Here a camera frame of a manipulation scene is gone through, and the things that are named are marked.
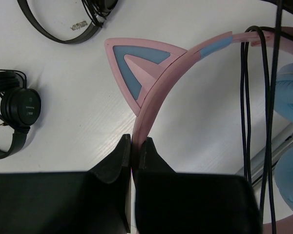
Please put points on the black headphones middle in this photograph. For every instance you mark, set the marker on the black headphones middle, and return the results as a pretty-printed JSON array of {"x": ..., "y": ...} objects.
[{"x": 67, "y": 21}]

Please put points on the blue pink cat-ear headphones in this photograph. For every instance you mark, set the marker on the blue pink cat-ear headphones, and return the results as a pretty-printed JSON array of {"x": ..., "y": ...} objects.
[{"x": 146, "y": 71}]

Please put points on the black headphones far left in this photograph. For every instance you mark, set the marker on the black headphones far left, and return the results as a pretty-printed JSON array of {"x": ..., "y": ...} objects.
[{"x": 20, "y": 108}]

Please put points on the black headphones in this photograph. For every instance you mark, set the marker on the black headphones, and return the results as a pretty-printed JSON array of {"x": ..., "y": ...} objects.
[
  {"x": 20, "y": 108},
  {"x": 67, "y": 21}
]

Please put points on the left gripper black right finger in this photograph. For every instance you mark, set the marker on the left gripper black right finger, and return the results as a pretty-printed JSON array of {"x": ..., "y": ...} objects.
[{"x": 168, "y": 202}]

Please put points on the aluminium rail front edge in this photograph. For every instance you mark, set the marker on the aluminium rail front edge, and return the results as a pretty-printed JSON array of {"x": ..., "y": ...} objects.
[{"x": 280, "y": 144}]

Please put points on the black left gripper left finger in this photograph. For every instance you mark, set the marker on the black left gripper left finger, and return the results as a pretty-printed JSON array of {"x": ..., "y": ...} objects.
[{"x": 96, "y": 201}]

